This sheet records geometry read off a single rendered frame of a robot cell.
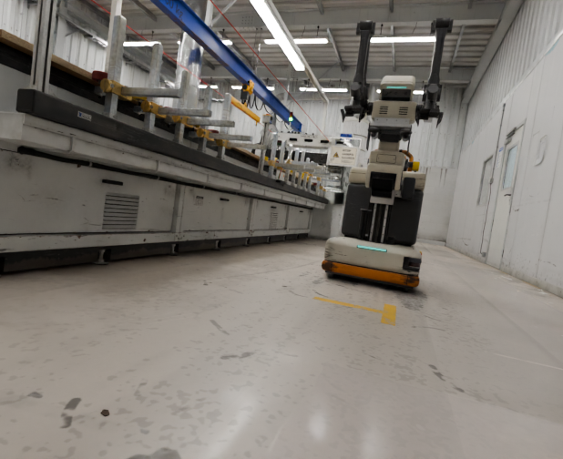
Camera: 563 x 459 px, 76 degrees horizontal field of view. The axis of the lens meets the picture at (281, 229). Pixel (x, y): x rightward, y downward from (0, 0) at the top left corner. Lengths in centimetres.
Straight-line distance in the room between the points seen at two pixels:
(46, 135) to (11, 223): 42
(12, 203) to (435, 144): 1186
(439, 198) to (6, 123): 1173
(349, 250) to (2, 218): 183
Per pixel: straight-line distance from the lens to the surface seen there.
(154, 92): 170
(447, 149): 1269
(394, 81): 259
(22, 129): 154
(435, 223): 1239
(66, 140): 165
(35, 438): 77
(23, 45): 175
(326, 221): 628
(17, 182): 181
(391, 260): 241
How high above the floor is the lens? 41
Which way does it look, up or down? 3 degrees down
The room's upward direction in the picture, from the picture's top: 8 degrees clockwise
